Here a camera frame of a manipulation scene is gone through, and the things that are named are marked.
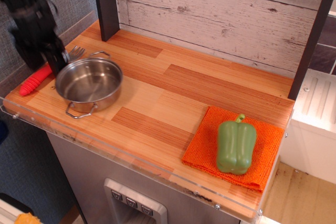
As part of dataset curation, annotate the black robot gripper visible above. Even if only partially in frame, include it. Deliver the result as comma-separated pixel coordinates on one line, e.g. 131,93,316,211
7,0,67,76

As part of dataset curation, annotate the red handled metal fork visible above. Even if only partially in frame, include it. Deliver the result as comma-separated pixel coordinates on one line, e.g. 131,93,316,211
19,46,85,96

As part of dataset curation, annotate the stainless steel pot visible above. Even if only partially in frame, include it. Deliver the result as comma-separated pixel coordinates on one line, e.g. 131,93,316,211
55,51,123,119

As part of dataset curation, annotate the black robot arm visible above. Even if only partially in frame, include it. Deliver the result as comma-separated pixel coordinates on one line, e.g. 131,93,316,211
1,0,69,75

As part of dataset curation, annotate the clear acrylic edge guard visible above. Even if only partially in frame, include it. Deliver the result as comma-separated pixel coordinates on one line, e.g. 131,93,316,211
1,99,262,223

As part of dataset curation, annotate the grey toy fridge cabinet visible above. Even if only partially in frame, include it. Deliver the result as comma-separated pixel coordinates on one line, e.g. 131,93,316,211
47,133,239,223

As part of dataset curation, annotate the orange object bottom left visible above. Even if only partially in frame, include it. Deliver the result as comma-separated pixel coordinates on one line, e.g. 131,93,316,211
14,213,41,224

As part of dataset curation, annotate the silver dispenser panel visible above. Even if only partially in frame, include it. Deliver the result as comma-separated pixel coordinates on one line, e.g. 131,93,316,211
104,178,168,223

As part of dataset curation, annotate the green toy bell pepper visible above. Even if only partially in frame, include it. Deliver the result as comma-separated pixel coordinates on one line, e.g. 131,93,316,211
216,114,257,175

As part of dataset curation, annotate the white toy sink unit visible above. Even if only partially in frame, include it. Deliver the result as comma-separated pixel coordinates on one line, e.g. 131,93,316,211
280,69,335,183

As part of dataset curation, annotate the dark left shelf post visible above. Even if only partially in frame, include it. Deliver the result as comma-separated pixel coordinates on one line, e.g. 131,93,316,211
96,0,120,41

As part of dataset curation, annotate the dark shelf post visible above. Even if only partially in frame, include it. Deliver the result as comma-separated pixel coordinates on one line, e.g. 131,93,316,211
96,0,120,41
288,0,333,100

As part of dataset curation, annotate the dark right shelf post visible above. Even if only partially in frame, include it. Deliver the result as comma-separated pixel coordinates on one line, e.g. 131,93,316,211
288,0,333,100

